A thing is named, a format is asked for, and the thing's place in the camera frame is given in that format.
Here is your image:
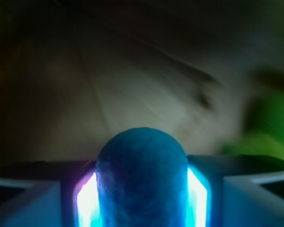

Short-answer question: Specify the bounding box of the green fuzzy plush toy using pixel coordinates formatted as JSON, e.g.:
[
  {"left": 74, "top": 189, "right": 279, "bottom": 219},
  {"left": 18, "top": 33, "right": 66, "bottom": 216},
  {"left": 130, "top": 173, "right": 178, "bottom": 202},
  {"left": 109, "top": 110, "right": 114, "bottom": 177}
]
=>
[{"left": 221, "top": 70, "right": 284, "bottom": 164}]

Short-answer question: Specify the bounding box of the blue foam ball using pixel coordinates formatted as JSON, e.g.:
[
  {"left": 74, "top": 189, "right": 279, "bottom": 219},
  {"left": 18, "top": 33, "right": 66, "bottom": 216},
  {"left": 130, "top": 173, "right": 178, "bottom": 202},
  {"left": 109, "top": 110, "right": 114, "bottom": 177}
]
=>
[{"left": 96, "top": 127, "right": 188, "bottom": 227}]

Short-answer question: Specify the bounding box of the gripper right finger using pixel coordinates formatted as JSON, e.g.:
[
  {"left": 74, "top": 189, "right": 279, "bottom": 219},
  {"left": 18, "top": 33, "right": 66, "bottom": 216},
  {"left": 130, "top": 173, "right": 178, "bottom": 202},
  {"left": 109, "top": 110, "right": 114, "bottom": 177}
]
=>
[{"left": 186, "top": 155, "right": 284, "bottom": 227}]

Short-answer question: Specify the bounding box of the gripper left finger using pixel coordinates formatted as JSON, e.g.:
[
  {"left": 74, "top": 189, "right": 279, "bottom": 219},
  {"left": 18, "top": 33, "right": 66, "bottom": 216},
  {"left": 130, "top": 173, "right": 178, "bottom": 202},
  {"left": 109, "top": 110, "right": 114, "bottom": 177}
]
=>
[{"left": 0, "top": 161, "right": 97, "bottom": 227}]

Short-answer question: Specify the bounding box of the brown paper bag tray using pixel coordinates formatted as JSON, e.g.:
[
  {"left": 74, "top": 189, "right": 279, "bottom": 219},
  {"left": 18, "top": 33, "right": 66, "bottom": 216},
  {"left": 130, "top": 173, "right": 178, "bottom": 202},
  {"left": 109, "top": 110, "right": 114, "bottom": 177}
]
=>
[{"left": 0, "top": 0, "right": 284, "bottom": 166}]

